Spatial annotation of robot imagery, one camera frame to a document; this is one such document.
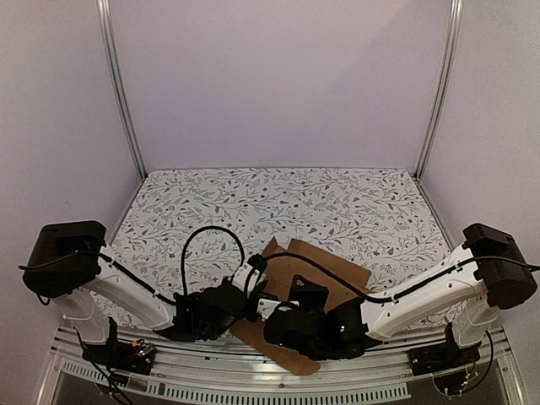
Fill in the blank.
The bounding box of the brown cardboard box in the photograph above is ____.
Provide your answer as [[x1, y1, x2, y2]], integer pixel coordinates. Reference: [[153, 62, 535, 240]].
[[230, 239, 372, 375]]

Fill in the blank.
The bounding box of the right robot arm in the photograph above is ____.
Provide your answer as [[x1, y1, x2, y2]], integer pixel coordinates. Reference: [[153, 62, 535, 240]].
[[257, 223, 539, 368]]

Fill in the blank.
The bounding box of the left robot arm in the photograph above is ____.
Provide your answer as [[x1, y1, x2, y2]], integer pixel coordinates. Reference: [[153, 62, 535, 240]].
[[20, 220, 259, 366]]

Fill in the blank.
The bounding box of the floral patterned table mat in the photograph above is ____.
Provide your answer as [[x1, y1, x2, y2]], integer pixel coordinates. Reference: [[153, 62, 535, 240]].
[[97, 168, 451, 329]]

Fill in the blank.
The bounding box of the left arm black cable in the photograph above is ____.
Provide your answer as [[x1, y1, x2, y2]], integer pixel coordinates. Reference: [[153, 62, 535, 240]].
[[180, 226, 246, 305]]

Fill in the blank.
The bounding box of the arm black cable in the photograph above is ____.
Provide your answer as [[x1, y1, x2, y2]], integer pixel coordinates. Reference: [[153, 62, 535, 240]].
[[269, 252, 540, 303], [180, 226, 246, 305]]

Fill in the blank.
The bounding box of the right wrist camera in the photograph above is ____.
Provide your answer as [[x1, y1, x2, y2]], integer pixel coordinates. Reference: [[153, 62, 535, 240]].
[[255, 297, 284, 321]]

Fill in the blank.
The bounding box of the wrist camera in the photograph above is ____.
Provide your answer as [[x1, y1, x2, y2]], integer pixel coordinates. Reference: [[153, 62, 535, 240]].
[[231, 254, 267, 298], [255, 297, 284, 321]]

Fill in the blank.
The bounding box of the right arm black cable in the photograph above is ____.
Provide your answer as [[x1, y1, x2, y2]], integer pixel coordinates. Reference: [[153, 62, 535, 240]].
[[269, 252, 540, 303]]

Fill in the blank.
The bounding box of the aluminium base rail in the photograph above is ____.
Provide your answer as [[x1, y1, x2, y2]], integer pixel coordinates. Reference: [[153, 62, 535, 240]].
[[40, 324, 524, 405]]

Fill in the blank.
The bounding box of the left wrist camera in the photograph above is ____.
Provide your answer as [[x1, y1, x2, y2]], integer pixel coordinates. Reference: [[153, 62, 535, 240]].
[[231, 254, 267, 298]]

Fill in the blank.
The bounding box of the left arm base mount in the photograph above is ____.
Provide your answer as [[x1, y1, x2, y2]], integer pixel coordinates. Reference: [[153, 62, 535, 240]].
[[83, 316, 157, 375]]

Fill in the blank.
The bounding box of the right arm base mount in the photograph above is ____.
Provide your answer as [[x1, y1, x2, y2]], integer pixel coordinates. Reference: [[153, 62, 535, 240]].
[[408, 322, 481, 397]]

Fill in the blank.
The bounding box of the left aluminium frame post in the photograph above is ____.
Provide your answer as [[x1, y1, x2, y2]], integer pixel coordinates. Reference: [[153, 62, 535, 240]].
[[96, 0, 148, 181]]

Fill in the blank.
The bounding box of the aluminium frame post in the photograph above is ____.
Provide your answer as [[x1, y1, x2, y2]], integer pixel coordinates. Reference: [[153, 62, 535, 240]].
[[413, 0, 463, 182], [96, 0, 148, 181]]

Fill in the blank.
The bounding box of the right aluminium frame post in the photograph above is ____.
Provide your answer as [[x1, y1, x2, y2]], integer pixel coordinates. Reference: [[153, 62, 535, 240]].
[[413, 0, 463, 182]]

